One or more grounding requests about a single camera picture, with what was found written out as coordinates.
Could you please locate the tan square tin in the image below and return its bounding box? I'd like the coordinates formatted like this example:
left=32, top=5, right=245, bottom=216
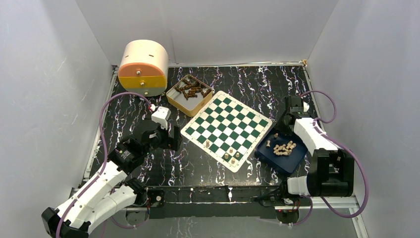
left=166, top=74, right=213, bottom=118

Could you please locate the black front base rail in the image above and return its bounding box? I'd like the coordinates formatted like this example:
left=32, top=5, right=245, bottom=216
left=148, top=185, right=293, bottom=219

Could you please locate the pile of dark chess pieces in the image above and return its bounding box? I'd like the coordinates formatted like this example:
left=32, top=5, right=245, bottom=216
left=175, top=79, right=212, bottom=100

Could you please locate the cream round drawer box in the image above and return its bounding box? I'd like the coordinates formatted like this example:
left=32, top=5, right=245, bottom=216
left=118, top=40, right=169, bottom=97

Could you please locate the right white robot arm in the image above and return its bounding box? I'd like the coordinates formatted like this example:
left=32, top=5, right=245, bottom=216
left=275, top=96, right=354, bottom=205

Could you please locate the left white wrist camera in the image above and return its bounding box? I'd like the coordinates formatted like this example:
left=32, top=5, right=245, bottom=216
left=151, top=106, right=171, bottom=130

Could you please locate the dark blue tray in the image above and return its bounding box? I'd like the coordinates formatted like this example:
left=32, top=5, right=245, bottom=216
left=255, top=128, right=308, bottom=176

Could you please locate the green white chess board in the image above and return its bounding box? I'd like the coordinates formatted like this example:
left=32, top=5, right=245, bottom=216
left=181, top=91, right=273, bottom=173

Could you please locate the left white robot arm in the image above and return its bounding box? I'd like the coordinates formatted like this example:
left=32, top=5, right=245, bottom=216
left=41, top=120, right=182, bottom=238

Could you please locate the pile of light chess pieces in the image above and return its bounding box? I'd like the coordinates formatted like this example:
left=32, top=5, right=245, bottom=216
left=273, top=141, right=297, bottom=156

